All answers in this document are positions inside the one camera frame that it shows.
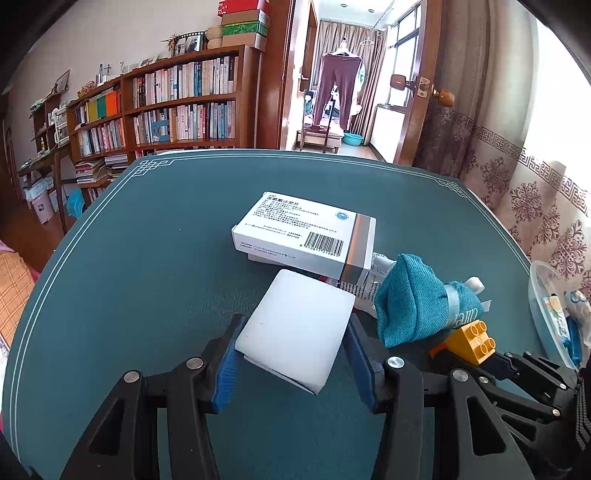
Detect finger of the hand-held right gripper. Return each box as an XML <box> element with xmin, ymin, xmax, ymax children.
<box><xmin>489</xmin><ymin>351</ymin><xmax>581</xmax><ymax>422</ymax></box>
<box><xmin>430</xmin><ymin>344</ymin><xmax>575</xmax><ymax>478</ymax></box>

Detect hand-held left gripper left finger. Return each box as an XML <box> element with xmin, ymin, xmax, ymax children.
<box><xmin>60</xmin><ymin>314</ymin><xmax>246</xmax><ymax>480</ymax></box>

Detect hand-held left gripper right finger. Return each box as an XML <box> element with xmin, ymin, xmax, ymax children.
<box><xmin>344</xmin><ymin>316</ymin><xmax>536</xmax><ymax>480</ymax></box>

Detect orange toy brick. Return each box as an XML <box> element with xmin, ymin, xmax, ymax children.
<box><xmin>429</xmin><ymin>319</ymin><xmax>498</xmax><ymax>366</ymax></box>

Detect clear plastic bowl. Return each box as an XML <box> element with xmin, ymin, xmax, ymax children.
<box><xmin>527</xmin><ymin>261</ymin><xmax>591</xmax><ymax>371</ymax></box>

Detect white sponge with black stripe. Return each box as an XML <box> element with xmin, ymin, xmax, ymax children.
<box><xmin>235</xmin><ymin>269</ymin><xmax>356</xmax><ymax>395</ymax></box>

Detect teal cloth pouch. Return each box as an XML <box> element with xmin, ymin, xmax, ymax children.
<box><xmin>373</xmin><ymin>253</ymin><xmax>493</xmax><ymax>350</ymax></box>

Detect white medicine box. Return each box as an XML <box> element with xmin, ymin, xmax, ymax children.
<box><xmin>232</xmin><ymin>191</ymin><xmax>376</xmax><ymax>284</ymax></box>

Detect patterned curtain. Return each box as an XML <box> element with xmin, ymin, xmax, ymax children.
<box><xmin>411</xmin><ymin>0</ymin><xmax>591</xmax><ymax>308</ymax></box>

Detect blue plastic stool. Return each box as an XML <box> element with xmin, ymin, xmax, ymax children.
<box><xmin>66</xmin><ymin>188</ymin><xmax>85</xmax><ymax>219</ymax></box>

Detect orange and pink blanket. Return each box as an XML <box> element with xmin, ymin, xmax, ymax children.
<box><xmin>0</xmin><ymin>239</ymin><xmax>38</xmax><ymax>354</ymax></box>

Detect wooden door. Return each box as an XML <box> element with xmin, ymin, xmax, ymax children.
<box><xmin>392</xmin><ymin>0</ymin><xmax>491</xmax><ymax>177</ymax></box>

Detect pink trash bin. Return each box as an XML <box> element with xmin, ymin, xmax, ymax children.
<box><xmin>27</xmin><ymin>188</ymin><xmax>52</xmax><ymax>225</ymax></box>

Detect wooden bookshelf with books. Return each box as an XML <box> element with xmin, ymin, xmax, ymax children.
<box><xmin>67</xmin><ymin>44</ymin><xmax>265</xmax><ymax>205</ymax></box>

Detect wooden side desk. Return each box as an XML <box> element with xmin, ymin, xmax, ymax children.
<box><xmin>17</xmin><ymin>147</ymin><xmax>71</xmax><ymax>232</ymax></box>

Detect hanging purple pants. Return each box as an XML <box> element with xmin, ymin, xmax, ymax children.
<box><xmin>311</xmin><ymin>50</ymin><xmax>364</xmax><ymax>133</ymax></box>

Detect small wooden shelf unit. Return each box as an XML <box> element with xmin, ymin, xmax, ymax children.
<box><xmin>31</xmin><ymin>91</ymin><xmax>71</xmax><ymax>158</ymax></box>

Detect stack of boxes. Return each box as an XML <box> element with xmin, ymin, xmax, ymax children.
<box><xmin>217</xmin><ymin>0</ymin><xmax>271</xmax><ymax>52</ymax></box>

